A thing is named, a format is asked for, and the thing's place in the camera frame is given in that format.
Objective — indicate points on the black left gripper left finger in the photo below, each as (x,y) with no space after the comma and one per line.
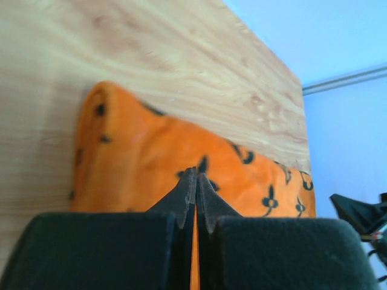
(149,250)

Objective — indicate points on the orange monogram pillowcase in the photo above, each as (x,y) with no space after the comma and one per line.
(129,156)

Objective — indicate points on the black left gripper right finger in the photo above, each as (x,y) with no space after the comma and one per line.
(237,252)

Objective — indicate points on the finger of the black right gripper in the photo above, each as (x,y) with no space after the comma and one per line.
(364,217)

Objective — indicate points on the right aluminium frame post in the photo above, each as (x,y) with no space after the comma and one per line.
(351,78)

